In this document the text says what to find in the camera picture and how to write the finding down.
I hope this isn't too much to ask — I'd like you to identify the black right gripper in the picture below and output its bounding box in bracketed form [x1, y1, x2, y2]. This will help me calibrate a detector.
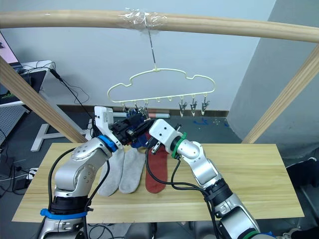
[133, 121, 160, 156]

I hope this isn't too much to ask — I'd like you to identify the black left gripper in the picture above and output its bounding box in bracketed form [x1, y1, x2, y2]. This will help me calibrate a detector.
[111, 113, 145, 146]

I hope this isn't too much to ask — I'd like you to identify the blue sock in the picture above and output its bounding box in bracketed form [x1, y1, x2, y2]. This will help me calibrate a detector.
[126, 112, 151, 149]

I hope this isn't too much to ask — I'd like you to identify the metal hanger hook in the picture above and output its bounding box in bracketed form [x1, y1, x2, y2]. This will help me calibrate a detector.
[147, 28, 159, 70]

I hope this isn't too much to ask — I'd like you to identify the pink and white tube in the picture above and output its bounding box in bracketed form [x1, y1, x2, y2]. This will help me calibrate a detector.
[113, 112, 171, 119]

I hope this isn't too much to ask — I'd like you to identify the grey sock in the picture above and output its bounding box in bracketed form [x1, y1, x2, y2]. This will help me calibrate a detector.
[97, 148, 125, 197]
[118, 148, 147, 195]

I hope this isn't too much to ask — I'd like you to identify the red sock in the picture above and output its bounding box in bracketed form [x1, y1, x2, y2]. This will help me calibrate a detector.
[144, 131, 169, 194]

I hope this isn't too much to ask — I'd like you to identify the white desk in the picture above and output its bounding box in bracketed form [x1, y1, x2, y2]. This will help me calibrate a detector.
[0, 59, 88, 152]

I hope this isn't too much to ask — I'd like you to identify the clear tape wrap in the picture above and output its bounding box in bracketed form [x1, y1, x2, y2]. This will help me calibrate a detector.
[119, 7, 168, 32]

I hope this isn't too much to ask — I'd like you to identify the wooden rack crossbar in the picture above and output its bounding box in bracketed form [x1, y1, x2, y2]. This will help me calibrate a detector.
[0, 9, 319, 44]

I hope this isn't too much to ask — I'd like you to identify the grey pegboard panel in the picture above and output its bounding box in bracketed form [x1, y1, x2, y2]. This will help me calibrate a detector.
[0, 104, 28, 145]

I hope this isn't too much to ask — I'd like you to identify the black box with green logo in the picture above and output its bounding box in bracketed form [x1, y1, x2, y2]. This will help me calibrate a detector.
[0, 84, 22, 105]

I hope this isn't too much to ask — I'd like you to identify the monitor with pink screen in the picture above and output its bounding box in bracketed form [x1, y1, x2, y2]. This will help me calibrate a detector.
[0, 31, 19, 66]

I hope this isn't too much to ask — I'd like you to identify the black chair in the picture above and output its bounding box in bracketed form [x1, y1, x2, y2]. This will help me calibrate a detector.
[286, 156, 319, 225]

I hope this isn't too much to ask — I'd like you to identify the black and white shoe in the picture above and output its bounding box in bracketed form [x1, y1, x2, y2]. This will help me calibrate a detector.
[283, 228, 319, 239]

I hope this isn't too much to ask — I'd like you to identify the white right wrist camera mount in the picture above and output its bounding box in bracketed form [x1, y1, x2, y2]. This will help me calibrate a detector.
[149, 119, 184, 155]

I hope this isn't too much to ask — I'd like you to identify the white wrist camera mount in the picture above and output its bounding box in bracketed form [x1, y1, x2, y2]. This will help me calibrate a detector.
[93, 106, 125, 150]
[149, 119, 184, 155]

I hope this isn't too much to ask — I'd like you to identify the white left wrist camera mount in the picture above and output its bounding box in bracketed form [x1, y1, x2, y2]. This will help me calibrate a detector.
[93, 106, 125, 150]

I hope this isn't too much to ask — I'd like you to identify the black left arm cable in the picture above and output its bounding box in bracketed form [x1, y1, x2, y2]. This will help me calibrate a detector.
[48, 147, 112, 239]

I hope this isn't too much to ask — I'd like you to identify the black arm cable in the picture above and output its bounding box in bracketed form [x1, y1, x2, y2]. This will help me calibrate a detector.
[144, 146, 225, 239]
[48, 147, 112, 239]

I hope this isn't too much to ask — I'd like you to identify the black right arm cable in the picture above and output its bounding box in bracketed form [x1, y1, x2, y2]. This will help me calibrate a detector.
[144, 146, 225, 239]

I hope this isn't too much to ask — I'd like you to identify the cream clip hanger frame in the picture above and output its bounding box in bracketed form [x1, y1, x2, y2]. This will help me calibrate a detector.
[107, 67, 215, 107]

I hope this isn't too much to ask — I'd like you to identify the black desk cable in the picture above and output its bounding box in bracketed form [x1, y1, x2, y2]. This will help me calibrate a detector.
[49, 68, 97, 122]

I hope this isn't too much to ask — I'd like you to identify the wooden diagonal rack post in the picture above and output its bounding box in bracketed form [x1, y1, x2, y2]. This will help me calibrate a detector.
[241, 44, 319, 144]
[0, 55, 88, 144]

